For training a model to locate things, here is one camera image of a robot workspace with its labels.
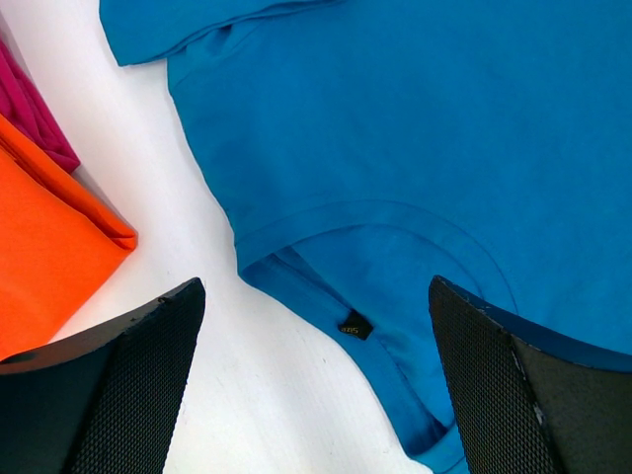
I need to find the blue t shirt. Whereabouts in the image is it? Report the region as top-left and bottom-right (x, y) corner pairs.
(100, 1), (631, 473)

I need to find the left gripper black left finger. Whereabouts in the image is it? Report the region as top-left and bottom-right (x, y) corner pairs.
(1, 277), (205, 474)

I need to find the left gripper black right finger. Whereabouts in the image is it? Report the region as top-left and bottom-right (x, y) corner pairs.
(429, 276), (631, 474)

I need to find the folded pink t shirt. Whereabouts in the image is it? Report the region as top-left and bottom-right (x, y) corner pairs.
(1, 41), (81, 174)

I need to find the folded orange t shirt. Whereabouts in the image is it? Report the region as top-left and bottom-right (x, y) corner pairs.
(1, 118), (137, 357)

